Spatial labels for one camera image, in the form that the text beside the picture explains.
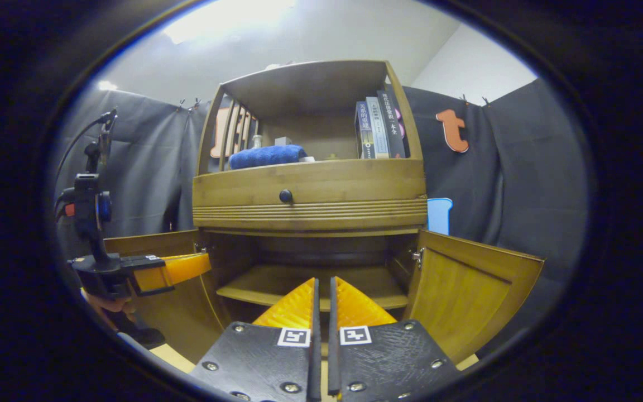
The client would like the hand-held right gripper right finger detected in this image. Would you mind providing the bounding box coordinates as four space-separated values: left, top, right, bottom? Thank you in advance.
327 276 462 401

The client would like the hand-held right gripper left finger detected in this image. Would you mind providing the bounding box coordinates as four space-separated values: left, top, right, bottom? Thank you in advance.
190 277 322 402

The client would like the wooden cabinet door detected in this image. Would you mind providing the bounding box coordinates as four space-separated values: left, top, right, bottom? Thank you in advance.
104 230 227 363
402 230 545 365

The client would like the wooden double-door shoe cabinet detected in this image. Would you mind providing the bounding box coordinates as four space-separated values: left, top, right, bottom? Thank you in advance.
104 60 545 366

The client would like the blue folded towel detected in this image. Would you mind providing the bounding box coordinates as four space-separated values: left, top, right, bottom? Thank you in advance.
228 145 308 170

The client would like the wooden drawer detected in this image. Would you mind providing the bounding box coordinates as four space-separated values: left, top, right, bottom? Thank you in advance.
192 159 428 231

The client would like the dark cover book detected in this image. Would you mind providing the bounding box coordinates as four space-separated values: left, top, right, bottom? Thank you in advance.
354 100 377 160

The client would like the grey white spine book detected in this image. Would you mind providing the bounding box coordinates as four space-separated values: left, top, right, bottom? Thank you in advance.
366 97 390 159

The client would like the black spine book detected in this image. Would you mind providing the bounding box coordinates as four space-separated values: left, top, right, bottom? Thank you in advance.
377 90 410 159

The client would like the black backdrop cloth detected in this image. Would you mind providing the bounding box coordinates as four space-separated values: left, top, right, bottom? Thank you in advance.
54 78 590 358

